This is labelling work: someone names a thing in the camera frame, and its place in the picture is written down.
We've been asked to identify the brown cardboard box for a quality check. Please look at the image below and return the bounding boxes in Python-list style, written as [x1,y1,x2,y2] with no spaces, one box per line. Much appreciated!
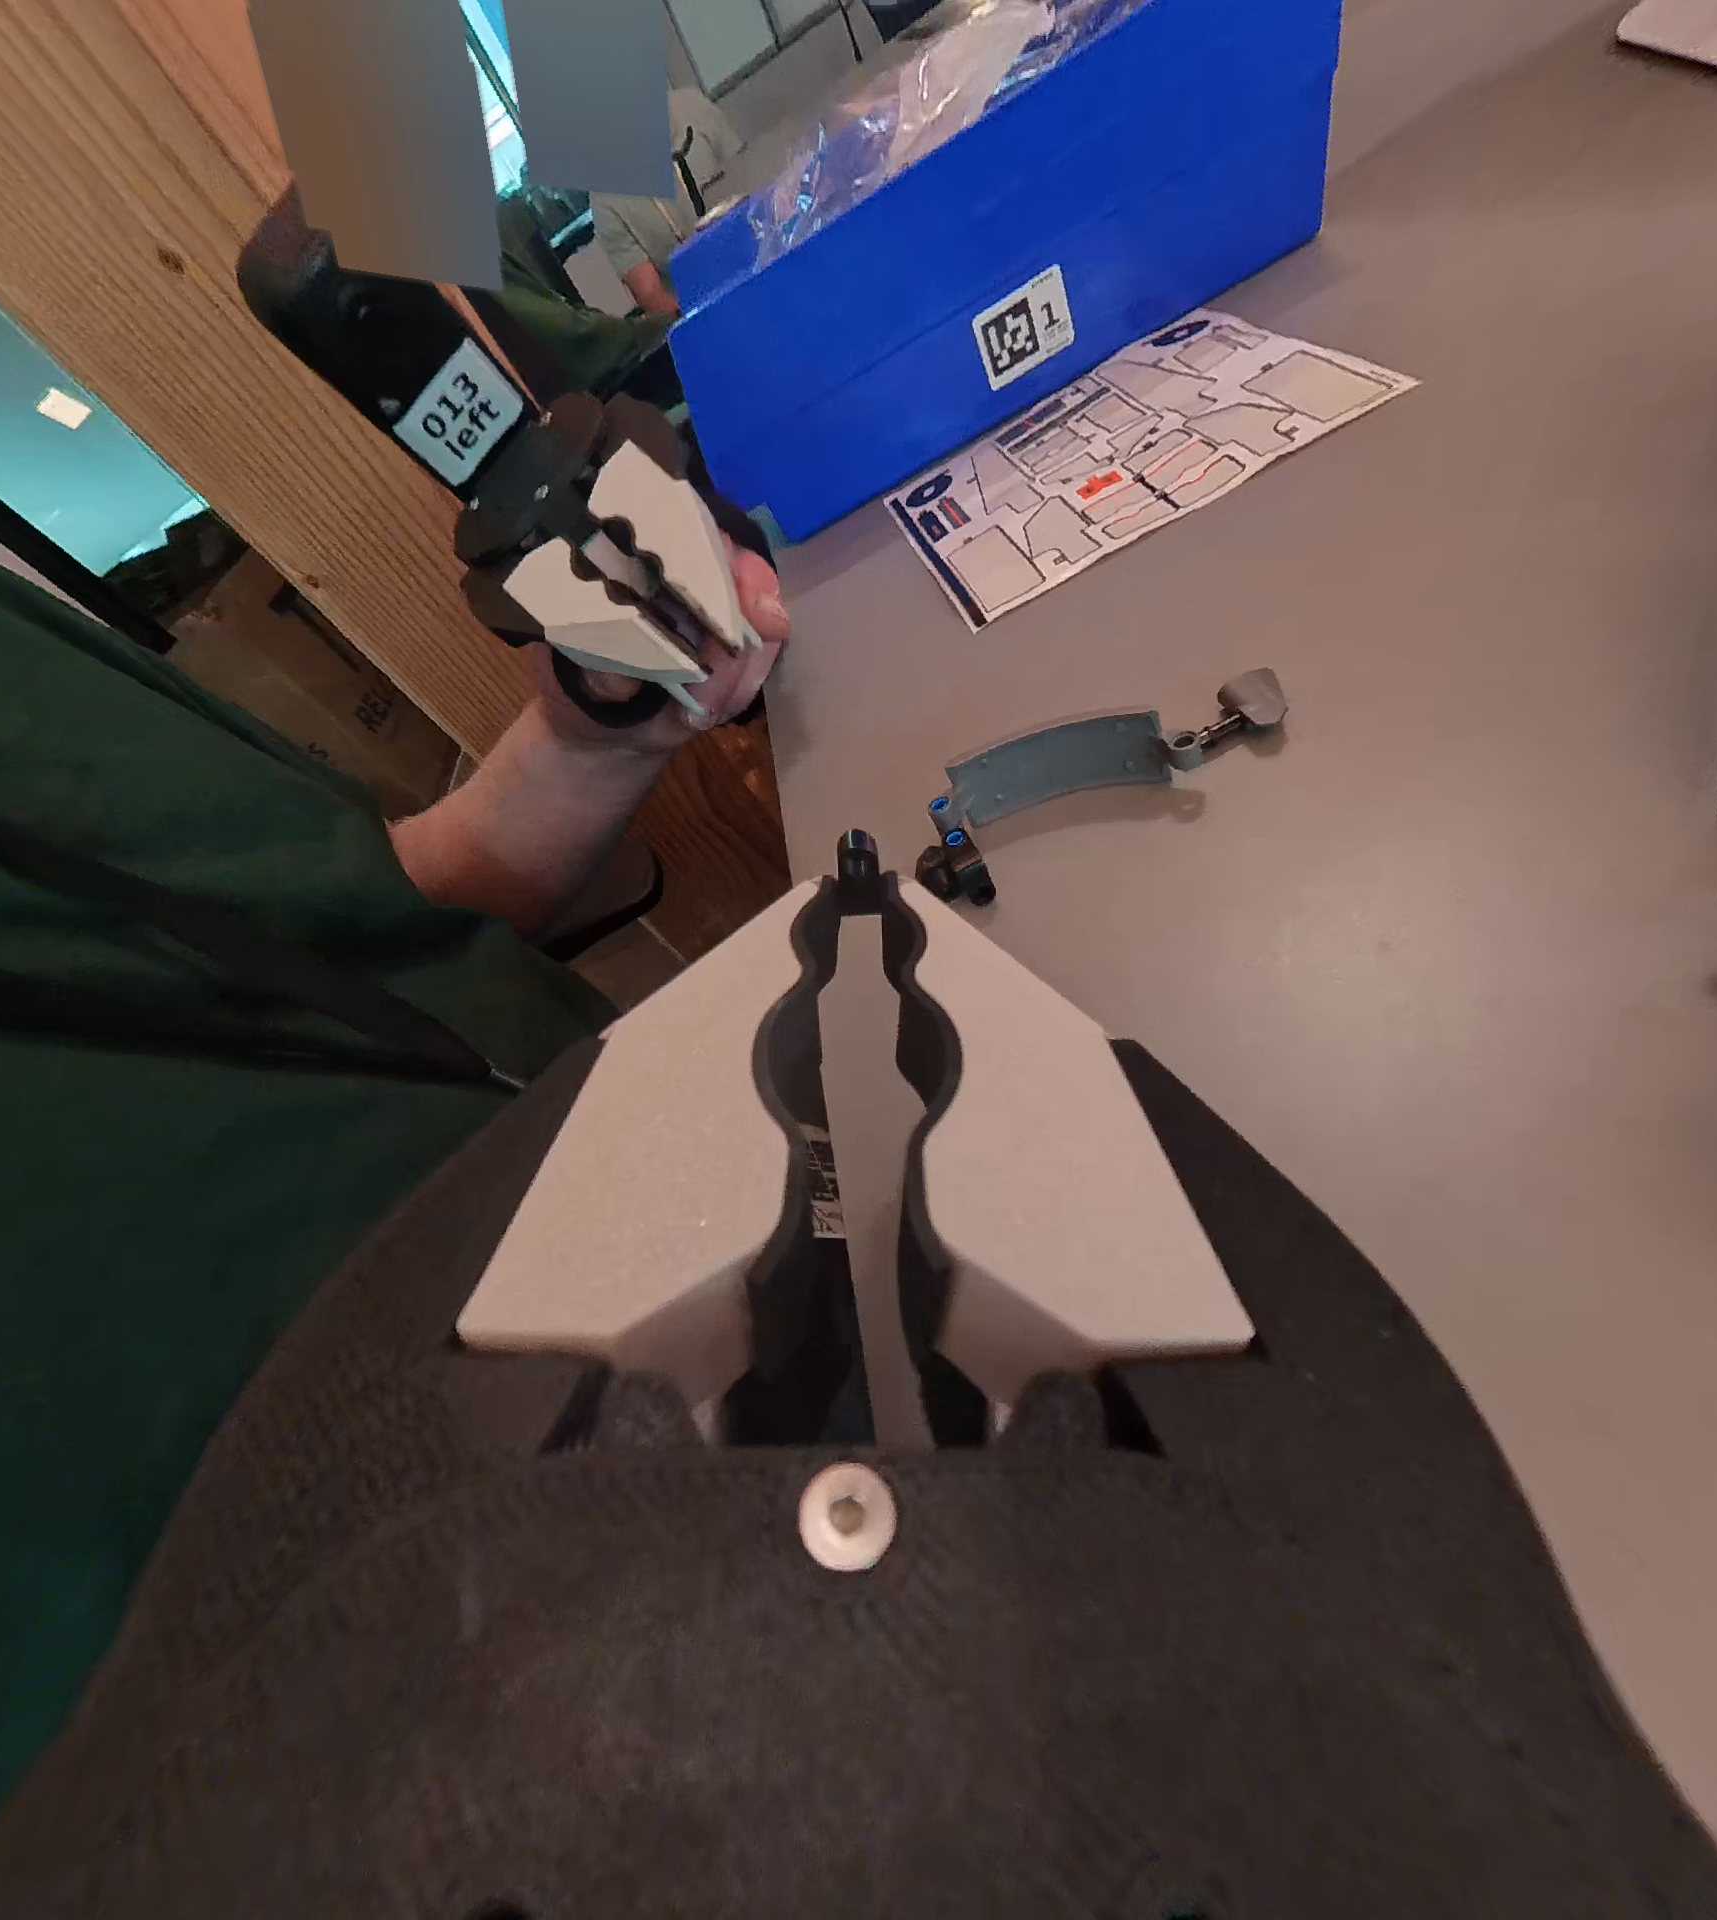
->
[167,547,476,820]

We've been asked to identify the grey curved lego panel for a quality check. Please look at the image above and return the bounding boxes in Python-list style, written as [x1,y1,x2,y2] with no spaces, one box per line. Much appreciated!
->
[933,666,1291,830]

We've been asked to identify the person's left hand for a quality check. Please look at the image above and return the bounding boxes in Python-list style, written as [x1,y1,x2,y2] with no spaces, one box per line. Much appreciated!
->
[535,502,793,753]

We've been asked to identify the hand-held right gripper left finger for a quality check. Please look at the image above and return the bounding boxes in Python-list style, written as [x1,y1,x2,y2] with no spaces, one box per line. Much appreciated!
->
[457,877,874,1447]

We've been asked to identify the clear plastic bags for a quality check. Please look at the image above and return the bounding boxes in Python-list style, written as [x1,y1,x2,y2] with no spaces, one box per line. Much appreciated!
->
[739,0,1161,242]

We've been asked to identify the person's left forearm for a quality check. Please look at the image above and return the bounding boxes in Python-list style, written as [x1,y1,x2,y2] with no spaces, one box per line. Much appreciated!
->
[385,705,664,941]

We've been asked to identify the blue plastic bin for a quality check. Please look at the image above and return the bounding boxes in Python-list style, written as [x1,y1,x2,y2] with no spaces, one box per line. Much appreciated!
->
[667,0,1345,547]

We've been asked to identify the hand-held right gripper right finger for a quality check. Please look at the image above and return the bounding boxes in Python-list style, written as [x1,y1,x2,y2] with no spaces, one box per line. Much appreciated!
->
[873,877,1257,1447]

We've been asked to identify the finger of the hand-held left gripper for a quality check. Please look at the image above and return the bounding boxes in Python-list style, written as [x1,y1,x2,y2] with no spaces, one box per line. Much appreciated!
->
[503,540,713,718]
[572,438,767,659]

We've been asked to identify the lego sticker sheet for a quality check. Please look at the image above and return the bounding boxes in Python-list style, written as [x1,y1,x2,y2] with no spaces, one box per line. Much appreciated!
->
[884,307,1418,632]

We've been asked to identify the wooden post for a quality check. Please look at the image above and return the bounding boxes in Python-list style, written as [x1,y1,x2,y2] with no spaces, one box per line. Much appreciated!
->
[0,0,793,963]

